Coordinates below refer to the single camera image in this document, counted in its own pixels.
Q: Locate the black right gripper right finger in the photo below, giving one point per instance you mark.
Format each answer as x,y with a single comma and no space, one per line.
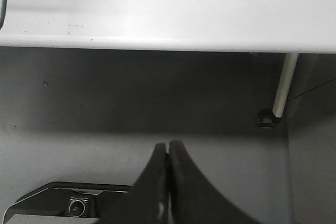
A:
194,199

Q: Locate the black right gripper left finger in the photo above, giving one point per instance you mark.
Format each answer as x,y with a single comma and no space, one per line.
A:
147,199

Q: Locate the black table foot caster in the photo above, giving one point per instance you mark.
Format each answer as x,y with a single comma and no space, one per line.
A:
266,118

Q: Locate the white table leg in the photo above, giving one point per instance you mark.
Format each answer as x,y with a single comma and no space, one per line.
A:
284,84

